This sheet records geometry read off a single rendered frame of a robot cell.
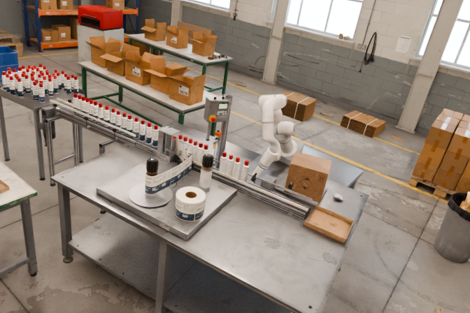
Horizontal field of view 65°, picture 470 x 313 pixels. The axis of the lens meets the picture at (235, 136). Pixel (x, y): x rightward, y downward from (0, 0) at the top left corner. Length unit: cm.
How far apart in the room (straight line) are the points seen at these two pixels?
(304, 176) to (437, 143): 291
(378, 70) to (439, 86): 114
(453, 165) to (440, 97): 237
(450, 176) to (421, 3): 333
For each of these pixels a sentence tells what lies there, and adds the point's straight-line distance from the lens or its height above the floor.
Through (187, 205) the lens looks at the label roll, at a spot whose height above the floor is 101.
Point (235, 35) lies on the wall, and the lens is 946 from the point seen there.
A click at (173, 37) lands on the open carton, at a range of 755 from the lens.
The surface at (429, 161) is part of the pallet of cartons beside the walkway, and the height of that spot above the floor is 42.
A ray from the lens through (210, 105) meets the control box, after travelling 292.
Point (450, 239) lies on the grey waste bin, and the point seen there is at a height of 24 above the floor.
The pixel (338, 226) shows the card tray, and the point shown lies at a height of 83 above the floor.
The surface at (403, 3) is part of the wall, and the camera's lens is 776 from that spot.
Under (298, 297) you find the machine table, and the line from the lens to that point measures 231.
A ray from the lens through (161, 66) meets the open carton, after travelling 524.
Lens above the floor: 248
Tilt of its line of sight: 25 degrees down
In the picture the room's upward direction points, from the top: 9 degrees clockwise
